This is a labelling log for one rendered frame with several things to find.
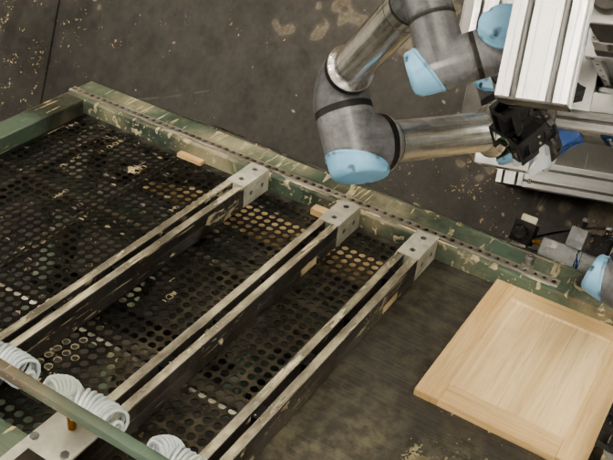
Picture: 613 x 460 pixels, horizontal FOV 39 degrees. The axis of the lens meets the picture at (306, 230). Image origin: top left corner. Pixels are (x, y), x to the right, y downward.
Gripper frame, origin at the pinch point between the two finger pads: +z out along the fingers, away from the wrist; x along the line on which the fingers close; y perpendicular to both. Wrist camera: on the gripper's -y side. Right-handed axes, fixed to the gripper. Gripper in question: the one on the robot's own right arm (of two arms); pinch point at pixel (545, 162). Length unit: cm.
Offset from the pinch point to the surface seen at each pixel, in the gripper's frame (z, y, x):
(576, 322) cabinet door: 69, -4, -7
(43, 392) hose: -14, 91, -20
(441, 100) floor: 104, -52, -126
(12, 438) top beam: -3, 103, -28
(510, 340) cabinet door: 60, 13, -10
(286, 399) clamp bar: 25, 61, -15
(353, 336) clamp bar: 40, 41, -26
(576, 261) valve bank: 76, -20, -24
